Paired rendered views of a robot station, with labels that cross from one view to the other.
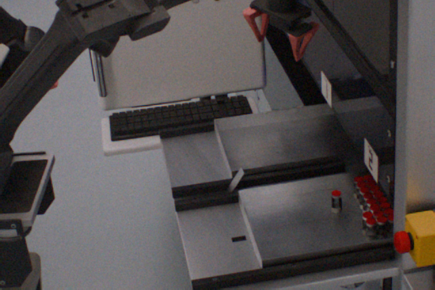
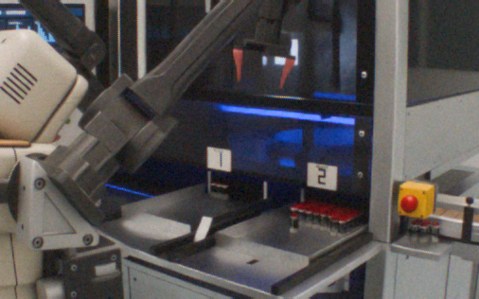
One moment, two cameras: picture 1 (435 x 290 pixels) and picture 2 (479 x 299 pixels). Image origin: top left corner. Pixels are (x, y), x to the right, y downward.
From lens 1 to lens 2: 1.19 m
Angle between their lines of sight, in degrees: 45
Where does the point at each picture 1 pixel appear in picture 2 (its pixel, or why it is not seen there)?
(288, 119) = (171, 202)
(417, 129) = (399, 114)
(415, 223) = (414, 186)
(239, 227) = (240, 256)
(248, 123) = (146, 207)
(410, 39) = (398, 41)
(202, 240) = (226, 270)
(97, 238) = not seen: outside the picture
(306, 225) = (288, 242)
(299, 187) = (252, 225)
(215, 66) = not seen: hidden behind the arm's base
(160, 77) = not seen: hidden behind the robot
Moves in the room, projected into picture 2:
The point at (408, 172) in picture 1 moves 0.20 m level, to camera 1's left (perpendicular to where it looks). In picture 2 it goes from (395, 151) to (345, 165)
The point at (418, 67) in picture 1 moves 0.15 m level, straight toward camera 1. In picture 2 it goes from (399, 63) to (449, 68)
